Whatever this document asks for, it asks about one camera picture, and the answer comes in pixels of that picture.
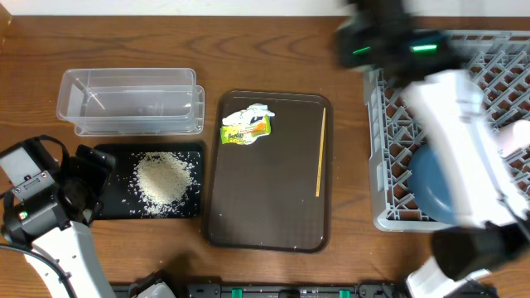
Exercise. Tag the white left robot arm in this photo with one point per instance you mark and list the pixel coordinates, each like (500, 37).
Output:
(65, 257)

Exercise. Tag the crumpled white tissue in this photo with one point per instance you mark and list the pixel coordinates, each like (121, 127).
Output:
(249, 115)

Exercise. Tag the yellow snack wrapper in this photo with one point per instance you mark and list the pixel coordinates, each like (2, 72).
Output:
(245, 134)

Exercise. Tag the pile of rice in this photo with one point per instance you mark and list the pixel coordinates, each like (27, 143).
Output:
(166, 184)

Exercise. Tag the grey dishwasher rack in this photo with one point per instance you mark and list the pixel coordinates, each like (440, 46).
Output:
(498, 62)

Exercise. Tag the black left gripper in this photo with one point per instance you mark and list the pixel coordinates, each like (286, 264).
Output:
(100, 174)

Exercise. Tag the wooden chopstick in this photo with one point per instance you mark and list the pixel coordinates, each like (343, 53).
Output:
(321, 153)

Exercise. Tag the dark blue plate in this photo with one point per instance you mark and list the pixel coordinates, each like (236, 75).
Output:
(428, 185)

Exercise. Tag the pink cup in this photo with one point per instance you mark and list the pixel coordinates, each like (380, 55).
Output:
(512, 138)

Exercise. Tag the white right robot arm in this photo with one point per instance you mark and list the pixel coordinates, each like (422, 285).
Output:
(492, 217)

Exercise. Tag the brown serving tray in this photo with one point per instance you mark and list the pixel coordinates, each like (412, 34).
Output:
(263, 195)

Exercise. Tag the black plastic tray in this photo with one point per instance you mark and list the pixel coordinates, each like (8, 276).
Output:
(117, 202)

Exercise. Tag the clear plastic bin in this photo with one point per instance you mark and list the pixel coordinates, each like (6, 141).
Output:
(112, 94)

